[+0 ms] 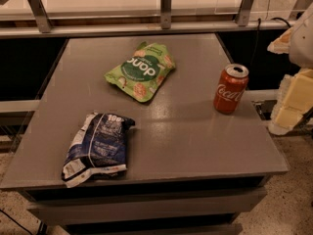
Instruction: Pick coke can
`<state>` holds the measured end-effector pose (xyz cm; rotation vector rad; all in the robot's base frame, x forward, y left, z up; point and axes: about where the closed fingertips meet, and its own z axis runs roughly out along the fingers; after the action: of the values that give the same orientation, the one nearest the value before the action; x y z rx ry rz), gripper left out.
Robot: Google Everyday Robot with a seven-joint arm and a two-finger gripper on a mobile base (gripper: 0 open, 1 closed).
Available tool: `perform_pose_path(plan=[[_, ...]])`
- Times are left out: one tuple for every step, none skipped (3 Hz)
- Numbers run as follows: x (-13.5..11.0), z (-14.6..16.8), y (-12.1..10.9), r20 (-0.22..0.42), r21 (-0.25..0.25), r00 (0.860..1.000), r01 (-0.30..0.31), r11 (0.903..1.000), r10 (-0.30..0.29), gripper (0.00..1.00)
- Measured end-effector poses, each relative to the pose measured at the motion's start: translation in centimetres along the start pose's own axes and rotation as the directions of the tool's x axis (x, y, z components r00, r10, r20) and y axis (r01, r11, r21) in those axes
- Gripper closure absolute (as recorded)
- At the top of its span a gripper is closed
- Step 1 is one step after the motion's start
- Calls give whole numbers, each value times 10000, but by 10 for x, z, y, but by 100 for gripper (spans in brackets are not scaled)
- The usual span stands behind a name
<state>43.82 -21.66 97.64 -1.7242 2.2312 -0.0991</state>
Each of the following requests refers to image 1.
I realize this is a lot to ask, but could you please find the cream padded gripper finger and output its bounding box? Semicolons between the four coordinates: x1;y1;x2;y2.
267;27;292;54
268;69;313;135

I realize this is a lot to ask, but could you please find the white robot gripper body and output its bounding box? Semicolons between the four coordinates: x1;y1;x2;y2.
289;4;313;69

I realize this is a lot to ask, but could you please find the red Coca-Cola can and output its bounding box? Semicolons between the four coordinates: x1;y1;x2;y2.
213;64;249;115

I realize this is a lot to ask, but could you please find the grey drawer cabinet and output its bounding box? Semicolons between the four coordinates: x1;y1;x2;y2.
1;34;288;234

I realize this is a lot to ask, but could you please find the green snack pouch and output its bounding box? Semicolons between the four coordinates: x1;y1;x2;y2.
105;42;175;103

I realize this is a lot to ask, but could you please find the blue chip bag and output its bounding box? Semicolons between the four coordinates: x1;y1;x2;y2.
62;113;135;188

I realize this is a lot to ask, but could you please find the metal railing with brackets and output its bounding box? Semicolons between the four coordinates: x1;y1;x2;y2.
0;0;313;39

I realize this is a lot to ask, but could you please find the black cable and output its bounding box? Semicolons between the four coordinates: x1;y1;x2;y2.
249;17;291;71

